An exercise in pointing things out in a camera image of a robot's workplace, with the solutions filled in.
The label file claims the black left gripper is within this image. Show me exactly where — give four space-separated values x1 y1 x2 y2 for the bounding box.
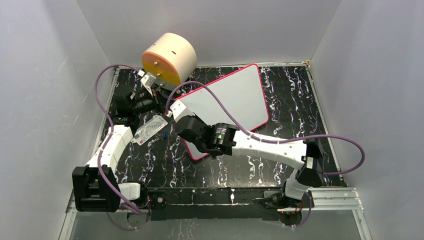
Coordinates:
132 87 176 118

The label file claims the pink framed whiteboard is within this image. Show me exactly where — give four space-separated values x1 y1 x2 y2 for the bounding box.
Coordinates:
176 64 270 160

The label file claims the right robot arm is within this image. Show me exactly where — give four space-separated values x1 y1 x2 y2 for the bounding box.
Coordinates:
175 116 324 207

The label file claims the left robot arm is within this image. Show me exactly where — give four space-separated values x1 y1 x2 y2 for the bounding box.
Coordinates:
72 84 168 213

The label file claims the round pastel drawer cabinet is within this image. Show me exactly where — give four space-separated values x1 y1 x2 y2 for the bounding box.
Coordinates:
141 32 197 91

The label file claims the clear plastic marker package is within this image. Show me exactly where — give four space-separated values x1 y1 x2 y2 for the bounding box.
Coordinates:
131 115 168 146

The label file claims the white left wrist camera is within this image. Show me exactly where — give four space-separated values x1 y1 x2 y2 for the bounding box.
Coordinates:
137 69 156 96

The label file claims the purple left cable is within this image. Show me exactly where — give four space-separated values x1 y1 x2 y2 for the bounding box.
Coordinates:
94 64 150 232

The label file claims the purple cable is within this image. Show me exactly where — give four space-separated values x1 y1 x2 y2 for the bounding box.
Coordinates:
164 80 366 176
94 64 150 232

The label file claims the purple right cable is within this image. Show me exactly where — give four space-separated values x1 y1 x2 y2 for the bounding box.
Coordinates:
164 80 366 176

